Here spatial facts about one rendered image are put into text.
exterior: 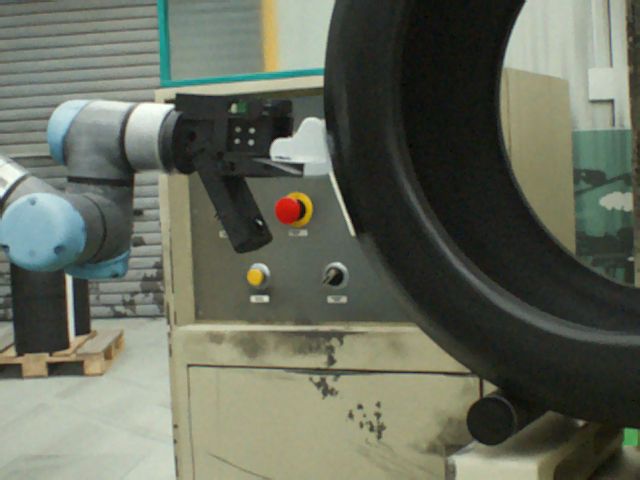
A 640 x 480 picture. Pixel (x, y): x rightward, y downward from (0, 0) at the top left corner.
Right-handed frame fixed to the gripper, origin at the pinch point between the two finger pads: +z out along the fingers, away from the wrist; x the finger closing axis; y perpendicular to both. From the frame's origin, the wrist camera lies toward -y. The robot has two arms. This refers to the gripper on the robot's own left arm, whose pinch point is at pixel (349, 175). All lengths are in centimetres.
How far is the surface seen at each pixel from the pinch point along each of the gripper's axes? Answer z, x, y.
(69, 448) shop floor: -268, 322, -145
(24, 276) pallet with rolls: -422, 480, -102
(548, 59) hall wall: -235, 898, 60
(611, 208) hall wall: -175, 907, -56
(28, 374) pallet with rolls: -414, 477, -159
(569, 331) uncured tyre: 26.7, -12.9, -10.5
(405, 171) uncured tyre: 10.9, -12.4, 1.4
